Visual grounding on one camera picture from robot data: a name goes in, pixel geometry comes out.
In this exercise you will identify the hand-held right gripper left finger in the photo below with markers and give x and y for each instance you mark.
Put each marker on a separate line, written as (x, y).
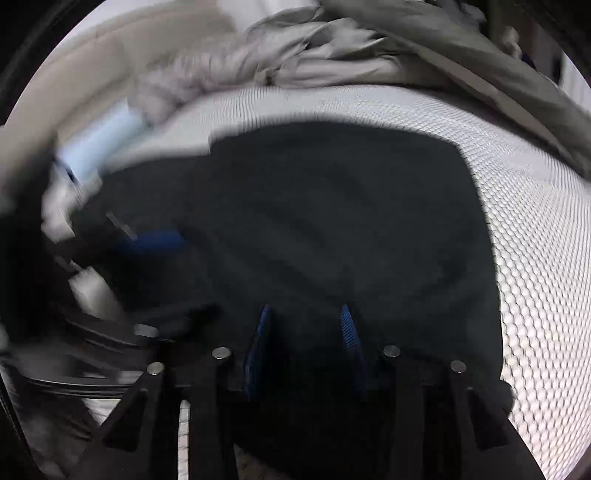
(258, 341)

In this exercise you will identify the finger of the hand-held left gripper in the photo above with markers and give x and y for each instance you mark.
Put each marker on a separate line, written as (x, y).
(154, 242)
(184, 318)

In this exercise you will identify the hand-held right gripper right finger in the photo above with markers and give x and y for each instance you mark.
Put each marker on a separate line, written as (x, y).
(349, 330)

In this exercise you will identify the black pants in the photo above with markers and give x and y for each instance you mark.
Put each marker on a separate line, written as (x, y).
(323, 221)

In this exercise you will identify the light blue pillow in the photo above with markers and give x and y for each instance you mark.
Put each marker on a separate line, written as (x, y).
(101, 143)

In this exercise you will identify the beige padded headboard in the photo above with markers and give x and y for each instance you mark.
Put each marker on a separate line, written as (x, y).
(92, 69)

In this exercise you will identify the grey crumpled garment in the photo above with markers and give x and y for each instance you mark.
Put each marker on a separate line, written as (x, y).
(323, 46)

